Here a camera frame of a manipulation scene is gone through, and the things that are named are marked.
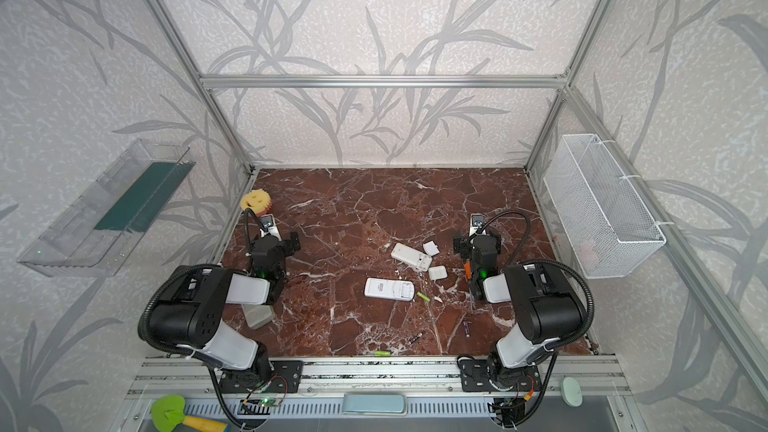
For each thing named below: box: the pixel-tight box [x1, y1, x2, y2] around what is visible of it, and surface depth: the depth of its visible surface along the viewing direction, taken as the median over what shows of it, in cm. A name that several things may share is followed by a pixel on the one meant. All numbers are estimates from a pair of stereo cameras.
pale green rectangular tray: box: [342, 393, 408, 415], surface depth 68 cm
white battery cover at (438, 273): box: [428, 265, 448, 282], surface depth 93 cm
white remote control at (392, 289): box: [364, 277, 416, 302], surface depth 89 cm
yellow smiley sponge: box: [240, 188, 272, 216], surface depth 110 cm
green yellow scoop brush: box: [151, 394, 228, 432], surface depth 68 cm
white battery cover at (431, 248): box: [423, 240, 440, 256], surface depth 99 cm
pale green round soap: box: [561, 376, 583, 407], surface depth 71 cm
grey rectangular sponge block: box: [241, 303, 275, 329], surface depth 82 cm
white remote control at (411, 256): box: [391, 243, 433, 272], surface depth 96 cm
